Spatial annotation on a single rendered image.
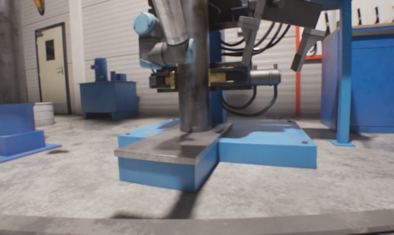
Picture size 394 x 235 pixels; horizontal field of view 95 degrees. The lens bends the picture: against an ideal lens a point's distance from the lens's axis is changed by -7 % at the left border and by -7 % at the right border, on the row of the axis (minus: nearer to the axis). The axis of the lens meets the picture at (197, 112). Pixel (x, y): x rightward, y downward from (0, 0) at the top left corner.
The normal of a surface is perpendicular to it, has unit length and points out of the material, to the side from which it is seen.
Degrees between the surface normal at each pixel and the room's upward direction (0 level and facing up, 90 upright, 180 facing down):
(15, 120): 90
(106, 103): 90
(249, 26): 114
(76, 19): 90
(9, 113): 90
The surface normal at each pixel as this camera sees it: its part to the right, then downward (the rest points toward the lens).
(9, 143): 0.94, 0.00
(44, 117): 0.66, 0.05
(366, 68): -0.33, 0.11
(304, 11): 0.10, 0.49
